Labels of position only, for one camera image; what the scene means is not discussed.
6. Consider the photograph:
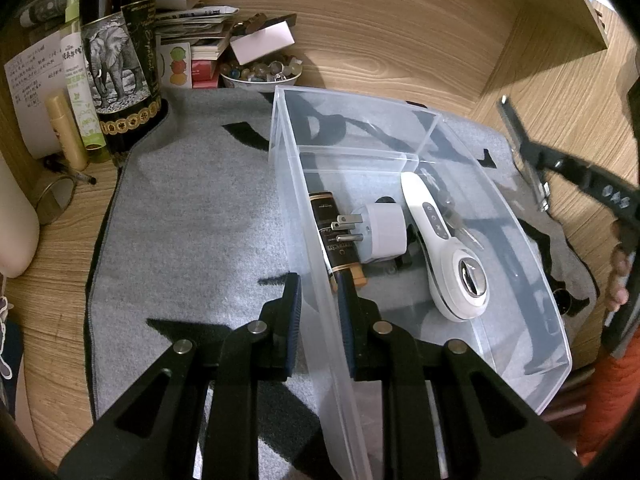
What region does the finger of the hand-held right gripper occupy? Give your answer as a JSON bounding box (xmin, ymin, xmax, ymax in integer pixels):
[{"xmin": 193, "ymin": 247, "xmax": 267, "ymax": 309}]
[
  {"xmin": 524, "ymin": 157, "xmax": 552, "ymax": 212},
  {"xmin": 497, "ymin": 96, "xmax": 534, "ymax": 153}
]

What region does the pink thermos bottle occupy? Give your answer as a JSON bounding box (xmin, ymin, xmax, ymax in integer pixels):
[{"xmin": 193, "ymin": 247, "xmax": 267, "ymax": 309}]
[{"xmin": 0, "ymin": 152, "xmax": 41, "ymax": 278}]

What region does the white bowl of stones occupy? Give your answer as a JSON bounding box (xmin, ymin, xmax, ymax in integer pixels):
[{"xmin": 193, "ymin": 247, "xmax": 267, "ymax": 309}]
[{"xmin": 220, "ymin": 57, "xmax": 304, "ymax": 91}]

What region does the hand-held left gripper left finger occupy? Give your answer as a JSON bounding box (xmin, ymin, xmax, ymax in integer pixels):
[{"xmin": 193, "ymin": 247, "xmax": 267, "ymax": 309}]
[{"xmin": 57, "ymin": 272, "xmax": 303, "ymax": 480}]

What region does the grey letter-print mat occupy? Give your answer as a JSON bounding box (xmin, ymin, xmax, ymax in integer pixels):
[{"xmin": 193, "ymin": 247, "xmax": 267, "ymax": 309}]
[{"xmin": 85, "ymin": 80, "xmax": 601, "ymax": 461}]

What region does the white handwritten paper note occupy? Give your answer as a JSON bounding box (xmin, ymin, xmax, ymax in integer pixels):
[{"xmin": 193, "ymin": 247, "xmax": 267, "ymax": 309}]
[{"xmin": 5, "ymin": 30, "xmax": 66, "ymax": 158}]

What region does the blue cartoon sticker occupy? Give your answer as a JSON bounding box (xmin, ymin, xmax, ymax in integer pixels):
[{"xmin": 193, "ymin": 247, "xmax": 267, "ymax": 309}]
[{"xmin": 0, "ymin": 295, "xmax": 16, "ymax": 381}]

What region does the rolled magazine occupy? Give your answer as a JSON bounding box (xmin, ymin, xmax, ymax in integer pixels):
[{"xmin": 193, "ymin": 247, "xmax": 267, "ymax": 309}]
[{"xmin": 20, "ymin": 0, "xmax": 86, "ymax": 28}]

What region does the white handheld device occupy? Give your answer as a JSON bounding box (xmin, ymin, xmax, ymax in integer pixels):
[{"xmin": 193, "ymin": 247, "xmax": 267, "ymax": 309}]
[{"xmin": 400, "ymin": 171, "xmax": 493, "ymax": 322}]

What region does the dark wine bottle elephant label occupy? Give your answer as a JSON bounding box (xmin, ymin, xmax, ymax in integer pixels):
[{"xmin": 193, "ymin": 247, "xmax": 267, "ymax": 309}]
[{"xmin": 80, "ymin": 0, "xmax": 168, "ymax": 168}]

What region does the green white lotion tube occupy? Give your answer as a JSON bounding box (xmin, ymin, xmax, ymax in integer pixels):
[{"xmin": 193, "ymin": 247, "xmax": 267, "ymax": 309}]
[{"xmin": 60, "ymin": 0, "xmax": 109, "ymax": 151}]

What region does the yellow tube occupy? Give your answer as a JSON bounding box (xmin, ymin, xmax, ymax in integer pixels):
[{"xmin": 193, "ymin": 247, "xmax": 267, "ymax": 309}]
[{"xmin": 45, "ymin": 95, "xmax": 91, "ymax": 171}]

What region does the black pen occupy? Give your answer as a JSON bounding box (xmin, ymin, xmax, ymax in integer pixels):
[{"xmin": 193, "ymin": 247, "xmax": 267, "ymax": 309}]
[{"xmin": 42, "ymin": 157, "xmax": 98, "ymax": 185}]

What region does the black gold tube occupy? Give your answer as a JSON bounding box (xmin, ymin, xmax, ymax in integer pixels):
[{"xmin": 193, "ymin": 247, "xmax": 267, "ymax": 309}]
[{"xmin": 307, "ymin": 191, "xmax": 368, "ymax": 288}]

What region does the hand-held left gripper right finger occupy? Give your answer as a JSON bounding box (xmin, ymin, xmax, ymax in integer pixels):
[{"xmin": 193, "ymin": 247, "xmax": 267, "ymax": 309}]
[{"xmin": 337, "ymin": 270, "xmax": 583, "ymax": 480}]

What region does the orange quilted clothing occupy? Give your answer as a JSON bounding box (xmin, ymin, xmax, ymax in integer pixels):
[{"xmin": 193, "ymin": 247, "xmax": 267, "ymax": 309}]
[{"xmin": 575, "ymin": 350, "xmax": 640, "ymax": 461}]

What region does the white plug adapter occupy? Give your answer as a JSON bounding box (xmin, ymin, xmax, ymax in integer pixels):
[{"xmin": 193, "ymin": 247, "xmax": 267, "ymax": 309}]
[{"xmin": 335, "ymin": 197, "xmax": 408, "ymax": 266}]

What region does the stack of books and papers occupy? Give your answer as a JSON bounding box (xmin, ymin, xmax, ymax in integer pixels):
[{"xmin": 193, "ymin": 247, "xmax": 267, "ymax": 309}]
[{"xmin": 155, "ymin": 5, "xmax": 241, "ymax": 88}]

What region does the red box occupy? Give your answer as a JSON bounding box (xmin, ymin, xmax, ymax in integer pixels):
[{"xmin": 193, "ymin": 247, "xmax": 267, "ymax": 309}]
[{"xmin": 192, "ymin": 60, "xmax": 222, "ymax": 86}]

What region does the clear plastic container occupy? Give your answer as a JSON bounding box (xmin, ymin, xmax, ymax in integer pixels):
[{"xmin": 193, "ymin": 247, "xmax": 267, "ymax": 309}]
[{"xmin": 267, "ymin": 85, "xmax": 573, "ymax": 480}]

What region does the white card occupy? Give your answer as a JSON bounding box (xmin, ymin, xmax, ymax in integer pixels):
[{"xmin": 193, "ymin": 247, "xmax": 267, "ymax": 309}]
[{"xmin": 230, "ymin": 22, "xmax": 296, "ymax": 63}]

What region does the person's right hand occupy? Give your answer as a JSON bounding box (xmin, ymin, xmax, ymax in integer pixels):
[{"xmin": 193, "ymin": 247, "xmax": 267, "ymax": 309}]
[{"xmin": 607, "ymin": 280, "xmax": 632, "ymax": 312}]

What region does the fruit print box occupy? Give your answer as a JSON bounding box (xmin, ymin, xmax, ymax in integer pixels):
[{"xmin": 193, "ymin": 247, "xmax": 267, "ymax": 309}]
[{"xmin": 157, "ymin": 42, "xmax": 194, "ymax": 88}]

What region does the round metal-rim mirror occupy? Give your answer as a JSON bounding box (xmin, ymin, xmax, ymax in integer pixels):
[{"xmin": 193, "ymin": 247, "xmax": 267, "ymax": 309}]
[{"xmin": 35, "ymin": 172, "xmax": 76, "ymax": 226}]

